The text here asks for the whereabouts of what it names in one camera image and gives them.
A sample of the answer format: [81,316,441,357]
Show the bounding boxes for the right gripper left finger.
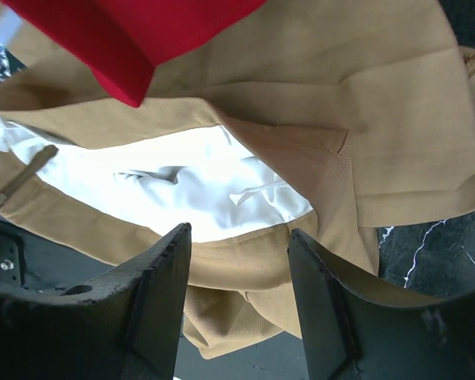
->
[59,222,193,380]

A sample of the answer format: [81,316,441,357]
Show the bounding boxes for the red pleated skirt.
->
[5,0,263,108]

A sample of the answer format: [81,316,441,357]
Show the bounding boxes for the tan garment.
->
[0,1,475,359]

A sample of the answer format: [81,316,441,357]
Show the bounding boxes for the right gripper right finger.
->
[287,229,475,380]

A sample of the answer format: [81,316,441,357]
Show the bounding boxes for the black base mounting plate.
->
[0,216,112,295]

